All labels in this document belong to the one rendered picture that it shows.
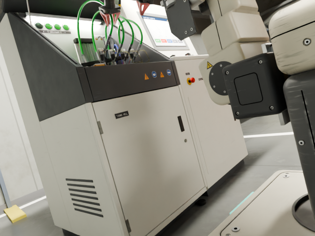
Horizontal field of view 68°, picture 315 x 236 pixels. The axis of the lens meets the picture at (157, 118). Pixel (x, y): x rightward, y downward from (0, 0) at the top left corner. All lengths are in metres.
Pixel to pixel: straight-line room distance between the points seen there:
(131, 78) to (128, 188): 0.55
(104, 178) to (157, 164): 0.32
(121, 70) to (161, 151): 0.49
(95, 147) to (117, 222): 0.36
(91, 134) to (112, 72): 0.32
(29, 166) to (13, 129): 0.49
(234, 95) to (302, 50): 0.21
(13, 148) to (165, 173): 2.28
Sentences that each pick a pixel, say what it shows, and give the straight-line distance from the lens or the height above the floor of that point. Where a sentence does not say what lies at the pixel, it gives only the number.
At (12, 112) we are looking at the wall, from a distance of 3.30.
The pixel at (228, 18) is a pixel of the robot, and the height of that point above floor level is 0.88.
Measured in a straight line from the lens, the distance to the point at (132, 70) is 1.27.
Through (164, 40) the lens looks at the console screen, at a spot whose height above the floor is 1.19.
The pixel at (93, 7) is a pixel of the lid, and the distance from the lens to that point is 1.94.
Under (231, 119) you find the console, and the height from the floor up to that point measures 0.42.
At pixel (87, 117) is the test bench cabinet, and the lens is 1.08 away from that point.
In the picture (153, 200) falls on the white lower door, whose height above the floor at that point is 0.23.
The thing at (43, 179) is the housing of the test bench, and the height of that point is 0.42.
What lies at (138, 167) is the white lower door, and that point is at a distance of 1.20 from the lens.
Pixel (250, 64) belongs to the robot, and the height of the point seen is 0.73.
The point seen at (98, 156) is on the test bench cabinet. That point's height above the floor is 0.55.
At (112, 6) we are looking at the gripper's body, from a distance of 1.40.
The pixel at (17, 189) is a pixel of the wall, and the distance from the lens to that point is 3.29.
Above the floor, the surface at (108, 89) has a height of 0.83.
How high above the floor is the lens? 0.70
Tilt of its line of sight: 3 degrees down
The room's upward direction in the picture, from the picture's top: 15 degrees counter-clockwise
